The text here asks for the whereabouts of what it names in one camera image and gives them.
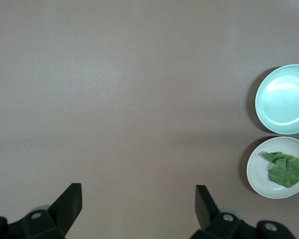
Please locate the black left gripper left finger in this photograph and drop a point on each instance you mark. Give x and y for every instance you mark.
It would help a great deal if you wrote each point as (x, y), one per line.
(66, 209)

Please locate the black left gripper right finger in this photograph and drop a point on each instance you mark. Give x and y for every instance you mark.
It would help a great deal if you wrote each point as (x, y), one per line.
(207, 211)

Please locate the green lettuce leaf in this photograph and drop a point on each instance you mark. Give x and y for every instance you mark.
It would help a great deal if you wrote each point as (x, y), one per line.
(286, 171)

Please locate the beige round plate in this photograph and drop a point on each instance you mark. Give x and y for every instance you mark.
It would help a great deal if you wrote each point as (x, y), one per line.
(257, 174)

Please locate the pale green round plate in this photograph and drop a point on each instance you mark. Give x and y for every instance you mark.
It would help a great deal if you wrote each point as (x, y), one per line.
(281, 99)

